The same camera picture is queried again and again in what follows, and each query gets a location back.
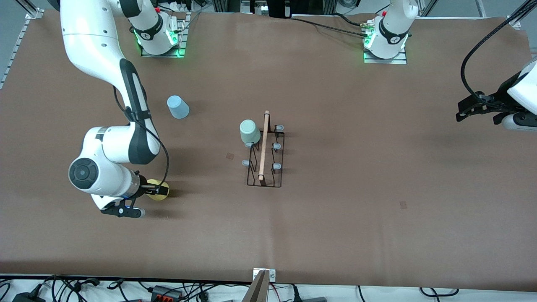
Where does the brown table cover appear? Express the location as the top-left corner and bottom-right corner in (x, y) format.
(0, 9), (537, 292)

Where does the teal green plastic cup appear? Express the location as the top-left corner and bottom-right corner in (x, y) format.
(240, 120), (261, 147)

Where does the aluminium profile beam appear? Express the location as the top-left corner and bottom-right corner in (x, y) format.
(242, 270), (271, 302)

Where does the long black base cable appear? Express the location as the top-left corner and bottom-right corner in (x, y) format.
(292, 15), (370, 37)

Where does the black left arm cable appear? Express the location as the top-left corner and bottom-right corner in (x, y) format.
(461, 10), (537, 110)

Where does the person in dark clothes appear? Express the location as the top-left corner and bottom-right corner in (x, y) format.
(267, 0), (293, 18)

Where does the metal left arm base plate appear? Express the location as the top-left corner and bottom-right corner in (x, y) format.
(363, 45), (408, 65)

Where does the aluminium frame rail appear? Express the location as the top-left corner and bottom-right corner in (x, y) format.
(506, 0), (537, 29)
(0, 9), (44, 89)

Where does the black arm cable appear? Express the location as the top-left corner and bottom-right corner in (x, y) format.
(461, 10), (537, 110)
(113, 86), (170, 186)

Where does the black wire cup holder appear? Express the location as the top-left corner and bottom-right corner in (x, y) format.
(241, 110), (286, 188)

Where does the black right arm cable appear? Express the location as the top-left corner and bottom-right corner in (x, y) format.
(113, 86), (170, 186)

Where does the light blue plastic cup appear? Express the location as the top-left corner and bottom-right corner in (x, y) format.
(167, 95), (190, 120)

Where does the yellow plastic cup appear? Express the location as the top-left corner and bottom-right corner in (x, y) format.
(147, 178), (170, 201)

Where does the black orange terminal block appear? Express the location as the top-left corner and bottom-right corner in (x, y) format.
(150, 285), (183, 302)

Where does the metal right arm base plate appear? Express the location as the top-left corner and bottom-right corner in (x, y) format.
(141, 13), (188, 58)

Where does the looped black floor cable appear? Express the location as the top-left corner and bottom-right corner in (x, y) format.
(420, 287), (460, 297)

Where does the black power adapter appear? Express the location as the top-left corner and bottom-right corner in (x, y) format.
(12, 291), (46, 302)

